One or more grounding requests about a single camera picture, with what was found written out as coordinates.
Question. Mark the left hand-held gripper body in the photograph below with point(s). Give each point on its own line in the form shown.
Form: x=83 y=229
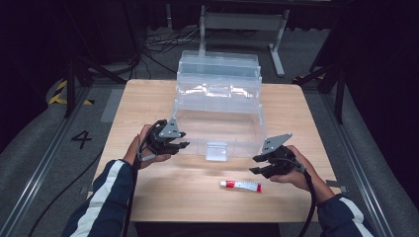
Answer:
x=161 y=138

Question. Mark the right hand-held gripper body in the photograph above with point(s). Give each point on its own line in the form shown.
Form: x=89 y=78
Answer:
x=285 y=163

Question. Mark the red and white tube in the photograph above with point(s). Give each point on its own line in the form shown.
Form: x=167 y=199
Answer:
x=243 y=186

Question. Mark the clear plastic storage box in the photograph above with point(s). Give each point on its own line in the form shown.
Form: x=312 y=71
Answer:
x=219 y=128

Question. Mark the person's right hand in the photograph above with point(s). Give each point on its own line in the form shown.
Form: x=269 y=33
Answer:
x=306 y=179

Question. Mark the person's left hand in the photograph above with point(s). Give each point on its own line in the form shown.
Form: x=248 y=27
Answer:
x=140 y=156

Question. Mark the black tripod stand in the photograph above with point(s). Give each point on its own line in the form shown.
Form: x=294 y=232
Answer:
x=70 y=82
x=339 y=92

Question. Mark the metal floor rail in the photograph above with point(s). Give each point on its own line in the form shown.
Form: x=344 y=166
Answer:
x=359 y=171
x=39 y=171

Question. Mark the grey metal table frame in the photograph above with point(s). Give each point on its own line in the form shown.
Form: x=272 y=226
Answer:
x=243 y=21

